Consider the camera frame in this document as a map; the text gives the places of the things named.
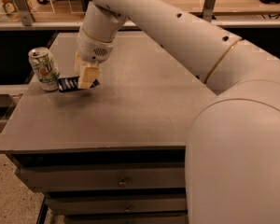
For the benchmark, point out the dark blue rxbar wrapper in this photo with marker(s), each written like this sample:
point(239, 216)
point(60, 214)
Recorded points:
point(67, 84)

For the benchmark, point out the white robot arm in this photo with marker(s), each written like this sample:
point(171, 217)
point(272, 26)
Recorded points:
point(232, 158)

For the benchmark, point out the white green 7up can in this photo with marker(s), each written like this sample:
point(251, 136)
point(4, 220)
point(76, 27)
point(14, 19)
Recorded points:
point(45, 68)

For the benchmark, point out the grey top drawer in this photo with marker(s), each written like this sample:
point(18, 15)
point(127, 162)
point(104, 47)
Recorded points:
point(103, 177)

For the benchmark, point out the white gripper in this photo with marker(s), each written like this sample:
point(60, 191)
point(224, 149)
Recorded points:
point(91, 50)

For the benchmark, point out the grey drawer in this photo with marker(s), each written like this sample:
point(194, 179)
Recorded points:
point(103, 177)
point(118, 204)

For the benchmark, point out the colourful snack bag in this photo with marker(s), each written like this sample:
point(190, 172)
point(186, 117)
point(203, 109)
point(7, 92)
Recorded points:
point(17, 11)

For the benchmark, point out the grey drawer cabinet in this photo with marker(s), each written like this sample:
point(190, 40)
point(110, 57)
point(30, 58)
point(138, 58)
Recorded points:
point(139, 113)

